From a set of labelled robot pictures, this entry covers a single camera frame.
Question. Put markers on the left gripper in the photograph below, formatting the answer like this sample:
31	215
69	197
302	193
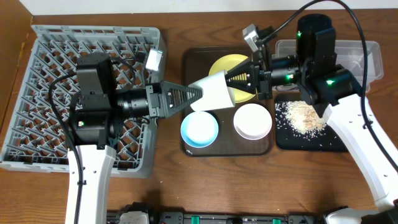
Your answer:
154	100

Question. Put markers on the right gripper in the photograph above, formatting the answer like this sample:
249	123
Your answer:
263	78

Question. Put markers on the yellow plate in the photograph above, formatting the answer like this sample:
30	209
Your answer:
228	62

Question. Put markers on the white paper cup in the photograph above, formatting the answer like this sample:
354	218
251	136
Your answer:
216	94

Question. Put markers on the light blue bowl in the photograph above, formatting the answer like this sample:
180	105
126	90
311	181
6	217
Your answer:
199	129

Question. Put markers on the white bowl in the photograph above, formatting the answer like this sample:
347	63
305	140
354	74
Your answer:
252	121

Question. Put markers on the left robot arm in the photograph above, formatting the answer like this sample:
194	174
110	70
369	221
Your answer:
97	115

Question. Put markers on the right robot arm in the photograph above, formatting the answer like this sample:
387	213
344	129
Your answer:
337	97

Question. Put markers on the black waste tray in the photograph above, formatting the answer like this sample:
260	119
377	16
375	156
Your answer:
328	143

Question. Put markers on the brown serving tray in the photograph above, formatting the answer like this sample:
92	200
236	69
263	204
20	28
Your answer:
196	64

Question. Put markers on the pile of rice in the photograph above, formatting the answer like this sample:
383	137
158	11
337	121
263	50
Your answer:
299	119

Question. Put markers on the clear plastic bin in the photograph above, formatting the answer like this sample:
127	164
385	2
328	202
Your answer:
349	55

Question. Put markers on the grey plastic dish rack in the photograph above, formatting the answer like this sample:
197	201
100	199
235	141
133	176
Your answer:
34	141

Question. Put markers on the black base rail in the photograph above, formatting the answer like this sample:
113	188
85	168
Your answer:
142	213

